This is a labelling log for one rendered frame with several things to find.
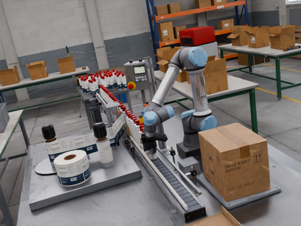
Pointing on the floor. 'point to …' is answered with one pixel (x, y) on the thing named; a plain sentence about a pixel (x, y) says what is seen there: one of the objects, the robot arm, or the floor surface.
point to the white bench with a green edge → (16, 117)
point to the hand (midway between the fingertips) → (152, 153)
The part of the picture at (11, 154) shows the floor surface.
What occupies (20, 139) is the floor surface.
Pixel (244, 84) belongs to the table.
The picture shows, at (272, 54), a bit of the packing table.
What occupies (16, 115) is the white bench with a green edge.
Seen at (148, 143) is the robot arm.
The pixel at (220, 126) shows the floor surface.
